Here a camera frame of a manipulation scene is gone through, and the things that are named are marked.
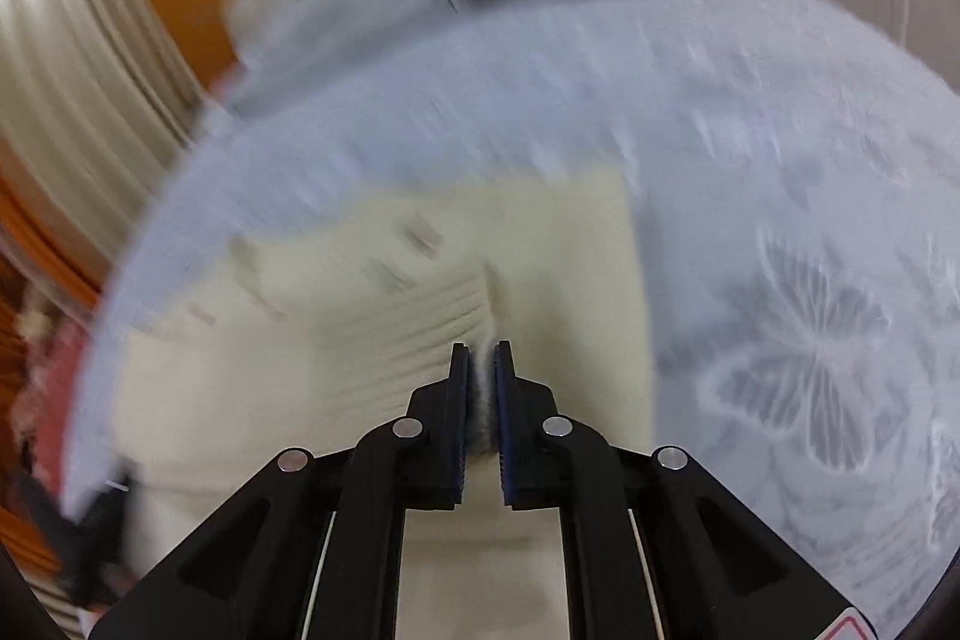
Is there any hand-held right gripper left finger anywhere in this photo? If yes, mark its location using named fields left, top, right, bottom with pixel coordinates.
left=88, top=343, right=473, bottom=640

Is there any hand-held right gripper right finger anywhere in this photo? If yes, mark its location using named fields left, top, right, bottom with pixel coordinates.
left=492, top=340, right=880, bottom=640

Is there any cream small garment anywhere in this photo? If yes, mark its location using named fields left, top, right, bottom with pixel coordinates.
left=112, top=173, right=655, bottom=640

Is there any grey butterfly print blanket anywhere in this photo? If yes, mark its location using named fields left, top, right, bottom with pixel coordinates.
left=58, top=0, right=960, bottom=640

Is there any white window blind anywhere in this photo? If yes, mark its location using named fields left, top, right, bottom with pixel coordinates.
left=0, top=0, right=208, bottom=296

